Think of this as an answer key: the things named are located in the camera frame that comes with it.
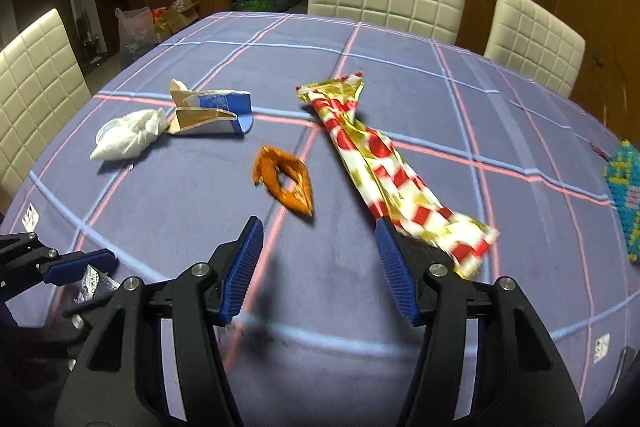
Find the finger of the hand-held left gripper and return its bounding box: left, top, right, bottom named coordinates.
left=62, top=289, right=108, bottom=333
left=0, top=232, right=119, bottom=288

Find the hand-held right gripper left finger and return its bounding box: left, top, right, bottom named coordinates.
left=52, top=216, right=265, bottom=427

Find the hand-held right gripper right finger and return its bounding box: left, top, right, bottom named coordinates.
left=375, top=218, right=586, bottom=427

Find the silver blister pack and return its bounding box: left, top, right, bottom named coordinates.
left=75, top=263, right=121, bottom=308

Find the orange foil wrapper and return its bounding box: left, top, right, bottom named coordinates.
left=251, top=145, right=315, bottom=217

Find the red and yellow snack wrapper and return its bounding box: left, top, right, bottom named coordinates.
left=295, top=72, right=501, bottom=280

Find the white plastic bag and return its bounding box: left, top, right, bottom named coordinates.
left=90, top=108, right=171, bottom=162

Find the torn blue and white carton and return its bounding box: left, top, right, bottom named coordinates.
left=167, top=78, right=253, bottom=136

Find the blue plaid tablecloth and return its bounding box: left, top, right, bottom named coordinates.
left=0, top=11, right=640, bottom=427

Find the beaded teal tissue box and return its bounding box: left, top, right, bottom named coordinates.
left=602, top=141, right=640, bottom=263

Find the clear plastic bag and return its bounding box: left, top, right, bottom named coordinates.
left=115, top=6, right=158, bottom=58

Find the pile of cardboard boxes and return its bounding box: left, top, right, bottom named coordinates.
left=150, top=0, right=201, bottom=42

